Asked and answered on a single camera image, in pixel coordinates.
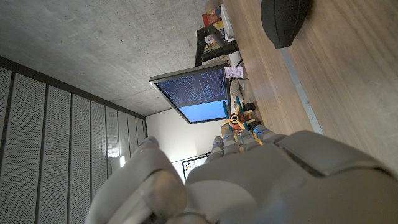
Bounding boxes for black rubber air blower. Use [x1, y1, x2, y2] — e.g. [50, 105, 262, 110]
[260, 0, 312, 50]

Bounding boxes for framed wall whiteboard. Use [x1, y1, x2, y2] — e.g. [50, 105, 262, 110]
[182, 152, 211, 181]

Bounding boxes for wooden toy airplane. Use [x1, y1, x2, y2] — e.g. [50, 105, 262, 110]
[220, 96, 257, 134]

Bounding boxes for paper note on monitor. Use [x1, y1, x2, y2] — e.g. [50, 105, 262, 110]
[224, 65, 244, 79]

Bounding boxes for colourful product boxes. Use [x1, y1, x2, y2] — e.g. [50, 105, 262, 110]
[201, 5, 226, 53]

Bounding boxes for flat white box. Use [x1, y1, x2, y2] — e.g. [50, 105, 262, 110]
[220, 4, 236, 41]

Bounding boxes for computer monitor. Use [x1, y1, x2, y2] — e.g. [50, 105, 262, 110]
[149, 60, 231, 125]

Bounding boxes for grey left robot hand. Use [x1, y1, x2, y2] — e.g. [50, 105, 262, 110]
[83, 124, 398, 224]

